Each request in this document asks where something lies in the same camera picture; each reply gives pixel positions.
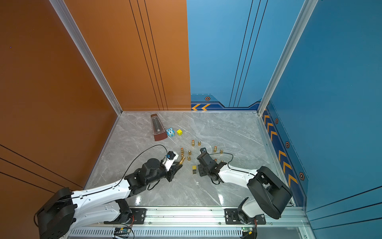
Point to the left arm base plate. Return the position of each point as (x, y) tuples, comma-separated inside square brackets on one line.
[(136, 216)]

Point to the left green circuit board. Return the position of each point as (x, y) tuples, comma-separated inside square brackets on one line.
[(123, 233)]

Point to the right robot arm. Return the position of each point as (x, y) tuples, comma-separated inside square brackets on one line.
[(270, 194)]

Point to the right green circuit board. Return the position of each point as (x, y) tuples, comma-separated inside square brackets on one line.
[(251, 234)]

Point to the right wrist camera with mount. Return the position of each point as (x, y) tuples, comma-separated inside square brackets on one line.
[(203, 150)]

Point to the green circuit board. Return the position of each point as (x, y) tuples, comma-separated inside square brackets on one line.
[(251, 234), (123, 233)]

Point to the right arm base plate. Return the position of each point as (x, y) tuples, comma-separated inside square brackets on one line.
[(232, 218)]

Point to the aluminium corner post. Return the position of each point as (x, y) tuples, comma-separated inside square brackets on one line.
[(292, 41), (72, 28)]

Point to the right aluminium corner post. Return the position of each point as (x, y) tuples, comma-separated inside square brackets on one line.
[(292, 41)]

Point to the front aluminium rail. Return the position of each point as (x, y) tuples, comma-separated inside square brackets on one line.
[(201, 223)]

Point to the blue owl toy cube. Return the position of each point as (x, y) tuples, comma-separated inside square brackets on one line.
[(170, 132)]

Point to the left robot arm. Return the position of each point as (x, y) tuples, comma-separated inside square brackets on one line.
[(67, 210)]

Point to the dark red metronome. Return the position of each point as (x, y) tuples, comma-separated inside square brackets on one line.
[(159, 131)]

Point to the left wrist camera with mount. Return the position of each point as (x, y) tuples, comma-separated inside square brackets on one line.
[(169, 159)]

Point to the left aluminium corner post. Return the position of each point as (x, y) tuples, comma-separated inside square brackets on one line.
[(72, 28)]

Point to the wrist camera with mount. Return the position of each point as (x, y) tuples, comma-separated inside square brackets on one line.
[(169, 159), (203, 150)]

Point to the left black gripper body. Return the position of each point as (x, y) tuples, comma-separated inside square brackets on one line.
[(169, 174)]

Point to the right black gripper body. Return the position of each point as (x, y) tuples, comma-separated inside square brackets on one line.
[(202, 172)]

